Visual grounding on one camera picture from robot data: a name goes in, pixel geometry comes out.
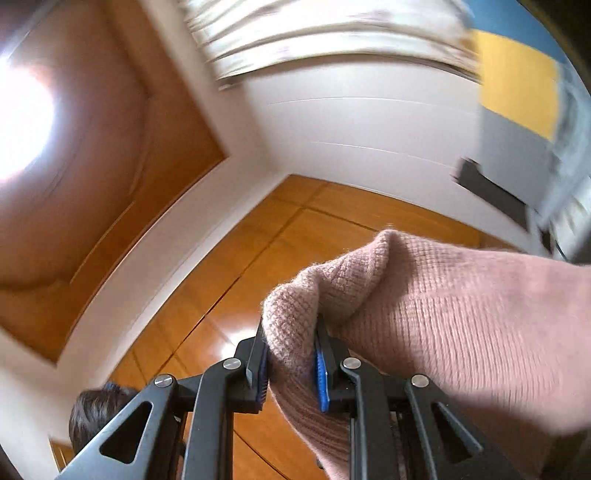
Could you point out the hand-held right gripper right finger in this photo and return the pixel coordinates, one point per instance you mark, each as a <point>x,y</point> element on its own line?
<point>322,378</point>

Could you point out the ceiling light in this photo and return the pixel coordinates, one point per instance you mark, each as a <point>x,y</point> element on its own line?
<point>18,120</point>

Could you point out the person's head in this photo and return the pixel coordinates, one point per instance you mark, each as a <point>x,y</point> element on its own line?
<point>92,410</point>

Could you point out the white patterned curtain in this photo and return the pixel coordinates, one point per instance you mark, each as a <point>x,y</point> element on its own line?
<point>323,27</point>

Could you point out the black rectangular object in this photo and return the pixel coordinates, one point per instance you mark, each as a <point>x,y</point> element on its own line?
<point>494,194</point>

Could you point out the pink knitted sweater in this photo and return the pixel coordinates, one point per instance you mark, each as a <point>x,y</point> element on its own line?
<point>461,323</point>

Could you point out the blue yellow grey panel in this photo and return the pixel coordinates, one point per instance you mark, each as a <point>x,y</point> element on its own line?
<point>517,78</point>

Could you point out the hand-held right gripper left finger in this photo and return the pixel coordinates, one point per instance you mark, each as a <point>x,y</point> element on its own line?
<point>261,387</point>

